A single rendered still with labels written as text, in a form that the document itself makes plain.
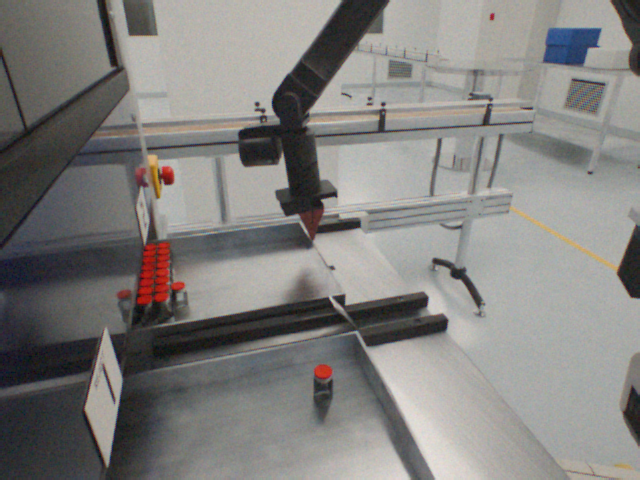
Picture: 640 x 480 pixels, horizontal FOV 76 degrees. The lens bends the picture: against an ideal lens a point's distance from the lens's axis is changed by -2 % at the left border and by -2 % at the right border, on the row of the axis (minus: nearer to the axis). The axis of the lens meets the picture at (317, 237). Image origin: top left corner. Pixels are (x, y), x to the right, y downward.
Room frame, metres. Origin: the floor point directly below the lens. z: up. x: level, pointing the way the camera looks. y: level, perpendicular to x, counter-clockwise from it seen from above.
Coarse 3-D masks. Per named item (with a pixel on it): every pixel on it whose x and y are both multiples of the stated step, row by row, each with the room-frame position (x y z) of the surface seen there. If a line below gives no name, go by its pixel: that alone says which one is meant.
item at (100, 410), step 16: (112, 352) 0.26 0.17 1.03; (96, 368) 0.22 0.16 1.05; (112, 368) 0.25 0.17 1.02; (96, 384) 0.21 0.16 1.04; (112, 384) 0.24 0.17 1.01; (96, 400) 0.20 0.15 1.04; (112, 400) 0.23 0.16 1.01; (96, 416) 0.19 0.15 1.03; (112, 416) 0.22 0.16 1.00; (96, 432) 0.19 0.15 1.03; (112, 432) 0.21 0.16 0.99
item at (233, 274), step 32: (288, 224) 0.74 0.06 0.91; (192, 256) 0.67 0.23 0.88; (224, 256) 0.67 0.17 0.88; (256, 256) 0.67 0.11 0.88; (288, 256) 0.67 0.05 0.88; (320, 256) 0.61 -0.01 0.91; (192, 288) 0.56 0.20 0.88; (224, 288) 0.56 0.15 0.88; (256, 288) 0.56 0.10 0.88; (288, 288) 0.56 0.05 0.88; (320, 288) 0.56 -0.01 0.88; (192, 320) 0.44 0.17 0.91; (224, 320) 0.45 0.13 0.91; (256, 320) 0.46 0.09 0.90; (128, 352) 0.41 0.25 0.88
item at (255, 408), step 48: (336, 336) 0.41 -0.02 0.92; (144, 384) 0.34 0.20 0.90; (192, 384) 0.36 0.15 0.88; (240, 384) 0.36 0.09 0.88; (288, 384) 0.36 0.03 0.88; (336, 384) 0.36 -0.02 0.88; (384, 384) 0.33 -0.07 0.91; (144, 432) 0.29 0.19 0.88; (192, 432) 0.29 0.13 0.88; (240, 432) 0.29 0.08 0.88; (288, 432) 0.29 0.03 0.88; (336, 432) 0.29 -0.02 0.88; (384, 432) 0.29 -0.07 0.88
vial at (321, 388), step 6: (330, 378) 0.33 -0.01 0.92; (318, 384) 0.33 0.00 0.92; (324, 384) 0.33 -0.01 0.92; (330, 384) 0.33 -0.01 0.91; (318, 390) 0.33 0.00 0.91; (324, 390) 0.33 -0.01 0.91; (318, 396) 0.33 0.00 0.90; (324, 396) 0.33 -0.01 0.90; (318, 402) 0.33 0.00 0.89; (324, 402) 0.33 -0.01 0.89; (330, 402) 0.33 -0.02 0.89
